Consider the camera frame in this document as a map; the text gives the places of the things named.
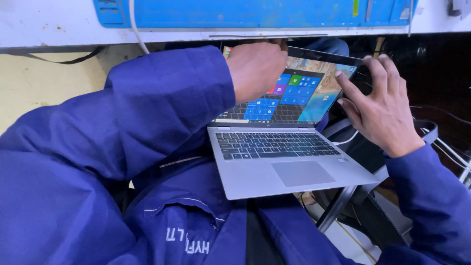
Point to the person's right hand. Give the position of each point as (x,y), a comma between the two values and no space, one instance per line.
(386,114)

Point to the person's left hand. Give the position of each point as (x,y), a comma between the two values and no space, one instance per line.
(254,70)

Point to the person's left fingers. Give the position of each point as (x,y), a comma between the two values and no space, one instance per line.
(278,44)

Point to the silver laptop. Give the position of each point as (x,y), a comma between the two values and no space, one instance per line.
(279,162)

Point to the blue work mat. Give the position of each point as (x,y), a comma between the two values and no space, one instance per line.
(250,13)

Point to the black chair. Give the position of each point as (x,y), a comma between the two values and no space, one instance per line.
(336,206)

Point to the grey device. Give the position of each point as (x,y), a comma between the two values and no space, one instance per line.
(460,6)

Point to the blue work jacket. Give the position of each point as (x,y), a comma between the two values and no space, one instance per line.
(191,228)

